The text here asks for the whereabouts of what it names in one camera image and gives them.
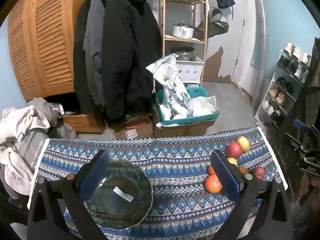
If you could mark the dark folded umbrella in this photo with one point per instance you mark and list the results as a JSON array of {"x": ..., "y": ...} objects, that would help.
[{"x": 225, "y": 2}]

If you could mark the dark red apple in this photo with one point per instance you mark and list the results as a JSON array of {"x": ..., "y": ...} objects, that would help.
[{"x": 258, "y": 173}]

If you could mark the small orange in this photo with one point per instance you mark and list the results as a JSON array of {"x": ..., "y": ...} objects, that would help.
[{"x": 210, "y": 170}]

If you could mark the pile of grey laundry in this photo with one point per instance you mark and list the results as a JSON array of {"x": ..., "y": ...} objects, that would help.
[{"x": 17, "y": 130}]

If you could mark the white cooking pot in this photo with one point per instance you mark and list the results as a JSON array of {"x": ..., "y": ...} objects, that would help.
[{"x": 183, "y": 31}]

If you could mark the grey shoe rack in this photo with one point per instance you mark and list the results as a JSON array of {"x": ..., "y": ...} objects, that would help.
[{"x": 277, "y": 80}]

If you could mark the clear glass plate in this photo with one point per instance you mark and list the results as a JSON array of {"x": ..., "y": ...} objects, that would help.
[{"x": 120, "y": 195}]

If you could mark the grey jacket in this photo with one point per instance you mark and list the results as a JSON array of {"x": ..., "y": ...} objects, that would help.
[{"x": 93, "y": 42}]

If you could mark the wooden louvered cabinet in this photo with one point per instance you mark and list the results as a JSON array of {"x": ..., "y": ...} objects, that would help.
[{"x": 45, "y": 42}]

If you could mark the large orange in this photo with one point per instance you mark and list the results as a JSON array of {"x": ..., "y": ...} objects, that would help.
[{"x": 212, "y": 184}]

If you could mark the blue patterned tablecloth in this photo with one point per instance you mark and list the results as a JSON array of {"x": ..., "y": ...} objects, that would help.
[{"x": 175, "y": 160}]

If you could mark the wooden drawer box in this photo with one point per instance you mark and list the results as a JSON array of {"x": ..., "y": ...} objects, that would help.
[{"x": 82, "y": 122}]

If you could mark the white patterned basket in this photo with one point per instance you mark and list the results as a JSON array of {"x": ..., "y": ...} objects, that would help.
[{"x": 190, "y": 71}]

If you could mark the olive hanging bag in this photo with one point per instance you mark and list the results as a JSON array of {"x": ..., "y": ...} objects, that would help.
[{"x": 217, "y": 25}]

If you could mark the yellow-green apple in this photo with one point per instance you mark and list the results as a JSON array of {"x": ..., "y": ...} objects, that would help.
[{"x": 232, "y": 161}]

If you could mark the cardboard box with red label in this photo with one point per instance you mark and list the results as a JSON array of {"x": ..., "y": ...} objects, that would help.
[{"x": 136, "y": 130}]

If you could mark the white printed sack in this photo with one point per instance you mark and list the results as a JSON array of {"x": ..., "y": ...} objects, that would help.
[{"x": 171, "y": 80}]

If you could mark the wooden shelf rack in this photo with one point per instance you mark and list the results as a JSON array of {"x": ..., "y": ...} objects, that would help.
[{"x": 163, "y": 17}]

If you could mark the white door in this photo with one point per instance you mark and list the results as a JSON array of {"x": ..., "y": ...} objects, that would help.
[{"x": 246, "y": 42}]

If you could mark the shoe rack with shoes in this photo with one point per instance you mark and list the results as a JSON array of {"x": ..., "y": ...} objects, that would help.
[{"x": 277, "y": 96}]

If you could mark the dark crumpled cloth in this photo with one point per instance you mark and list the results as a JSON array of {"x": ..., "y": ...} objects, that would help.
[{"x": 62, "y": 131}]

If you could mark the person's right hand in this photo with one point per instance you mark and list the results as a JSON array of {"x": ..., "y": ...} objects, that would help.
[{"x": 306, "y": 183}]

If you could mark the black padded coat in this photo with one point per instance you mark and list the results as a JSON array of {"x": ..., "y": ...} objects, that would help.
[{"x": 130, "y": 55}]

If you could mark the teal plastic crate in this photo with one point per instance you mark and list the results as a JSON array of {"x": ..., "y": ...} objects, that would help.
[{"x": 195, "y": 118}]

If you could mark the clear plastic bag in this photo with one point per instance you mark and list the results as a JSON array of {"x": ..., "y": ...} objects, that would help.
[{"x": 202, "y": 106}]

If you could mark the bright red apple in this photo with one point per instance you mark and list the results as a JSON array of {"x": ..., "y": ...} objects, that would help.
[{"x": 234, "y": 150}]

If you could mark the yellow apple with red blush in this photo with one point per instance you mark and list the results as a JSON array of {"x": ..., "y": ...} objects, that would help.
[{"x": 244, "y": 143}]

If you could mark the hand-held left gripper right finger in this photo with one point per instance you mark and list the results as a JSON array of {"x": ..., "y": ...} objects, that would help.
[{"x": 226, "y": 177}]

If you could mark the dark grey printed cloth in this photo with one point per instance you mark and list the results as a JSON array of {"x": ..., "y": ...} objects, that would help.
[{"x": 33, "y": 145}]

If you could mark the large cardboard box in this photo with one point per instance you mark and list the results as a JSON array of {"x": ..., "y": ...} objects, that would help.
[{"x": 185, "y": 129}]

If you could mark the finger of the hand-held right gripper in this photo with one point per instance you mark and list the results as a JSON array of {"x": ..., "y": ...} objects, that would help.
[
  {"x": 295, "y": 142},
  {"x": 301, "y": 125}
]

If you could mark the grey hoodie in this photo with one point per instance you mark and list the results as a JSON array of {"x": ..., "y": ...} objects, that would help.
[{"x": 46, "y": 107}]

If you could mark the metal pot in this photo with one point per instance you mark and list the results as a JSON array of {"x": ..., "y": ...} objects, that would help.
[{"x": 183, "y": 53}]

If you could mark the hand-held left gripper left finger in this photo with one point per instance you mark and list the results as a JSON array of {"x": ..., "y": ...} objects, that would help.
[{"x": 93, "y": 177}]

